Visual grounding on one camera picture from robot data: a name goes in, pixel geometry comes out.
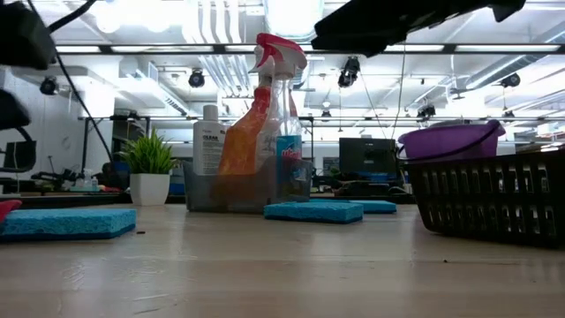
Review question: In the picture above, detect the black computer monitor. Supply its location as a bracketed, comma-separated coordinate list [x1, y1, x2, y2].
[338, 137, 398, 183]

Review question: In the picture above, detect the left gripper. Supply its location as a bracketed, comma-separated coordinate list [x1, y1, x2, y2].
[0, 0, 57, 133]

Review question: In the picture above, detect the black plastic basket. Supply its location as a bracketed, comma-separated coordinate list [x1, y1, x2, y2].
[402, 148, 565, 250]

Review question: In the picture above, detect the purple plastic bucket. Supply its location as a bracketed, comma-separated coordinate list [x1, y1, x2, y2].
[395, 118, 508, 162]

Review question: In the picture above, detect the blue sponge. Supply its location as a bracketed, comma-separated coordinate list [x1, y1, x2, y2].
[263, 201, 365, 225]
[0, 208, 138, 243]
[308, 198, 398, 216]

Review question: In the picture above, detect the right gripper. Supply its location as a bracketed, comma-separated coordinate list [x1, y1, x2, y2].
[311, 0, 527, 59]

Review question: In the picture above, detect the white plastic bottle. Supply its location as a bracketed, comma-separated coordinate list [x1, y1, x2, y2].
[192, 104, 228, 177]

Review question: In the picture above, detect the grey translucent plastic bin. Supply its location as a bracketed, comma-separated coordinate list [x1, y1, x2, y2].
[183, 157, 314, 216]

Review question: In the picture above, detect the orange liquid spray bottle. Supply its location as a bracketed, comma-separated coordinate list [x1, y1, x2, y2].
[217, 33, 283, 202]

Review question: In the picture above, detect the green plant in white pot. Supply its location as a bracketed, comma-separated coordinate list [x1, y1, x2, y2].
[117, 127, 180, 208]

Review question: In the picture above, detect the red cloth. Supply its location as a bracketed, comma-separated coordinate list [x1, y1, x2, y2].
[0, 199, 23, 224]

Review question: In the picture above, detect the small black monitor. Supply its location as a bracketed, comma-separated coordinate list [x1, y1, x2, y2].
[3, 140, 38, 171]

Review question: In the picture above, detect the blue liquid spray bottle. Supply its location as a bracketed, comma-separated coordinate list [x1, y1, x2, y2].
[264, 33, 309, 208]

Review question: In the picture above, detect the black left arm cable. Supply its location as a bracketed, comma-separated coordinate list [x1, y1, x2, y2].
[46, 0, 114, 163]

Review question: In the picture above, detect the black aluminium rig frame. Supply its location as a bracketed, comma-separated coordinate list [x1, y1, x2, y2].
[0, 42, 565, 213]

